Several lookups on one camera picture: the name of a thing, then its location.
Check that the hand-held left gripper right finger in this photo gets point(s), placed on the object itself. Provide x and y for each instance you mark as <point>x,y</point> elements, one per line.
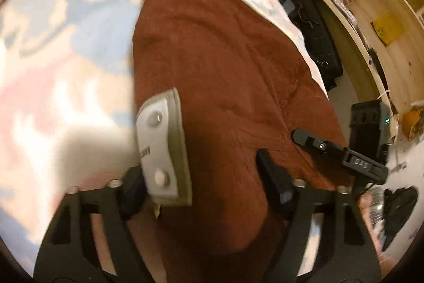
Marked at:
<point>276,182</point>

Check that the yellow paper sheet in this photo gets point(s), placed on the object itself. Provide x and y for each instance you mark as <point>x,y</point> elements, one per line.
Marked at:
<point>388,27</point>

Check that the orange crumpled paper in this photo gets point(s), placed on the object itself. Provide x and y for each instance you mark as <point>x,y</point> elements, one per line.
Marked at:
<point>413,124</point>

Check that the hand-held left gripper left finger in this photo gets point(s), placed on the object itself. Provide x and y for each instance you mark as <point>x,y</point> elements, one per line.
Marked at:
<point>132,195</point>

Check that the rust brown cloth garment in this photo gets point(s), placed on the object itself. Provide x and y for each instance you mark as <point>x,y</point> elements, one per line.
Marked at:
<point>225,87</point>

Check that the long black bag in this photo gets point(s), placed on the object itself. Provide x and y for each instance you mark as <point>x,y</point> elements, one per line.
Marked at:
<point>311,34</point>

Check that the black item on floor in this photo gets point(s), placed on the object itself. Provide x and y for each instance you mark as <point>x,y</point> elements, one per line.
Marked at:
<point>397,213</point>

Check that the person's right hand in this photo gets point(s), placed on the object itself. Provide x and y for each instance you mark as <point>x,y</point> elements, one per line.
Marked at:
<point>366,205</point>

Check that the wooden shelf unit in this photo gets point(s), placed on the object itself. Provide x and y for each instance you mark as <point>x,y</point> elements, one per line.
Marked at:
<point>381,21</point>

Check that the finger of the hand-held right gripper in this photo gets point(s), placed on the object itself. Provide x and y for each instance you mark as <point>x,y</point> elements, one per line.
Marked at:
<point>318,143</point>

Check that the floral pastel bedspread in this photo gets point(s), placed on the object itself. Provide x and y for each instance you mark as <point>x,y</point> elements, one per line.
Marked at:
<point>59,54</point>

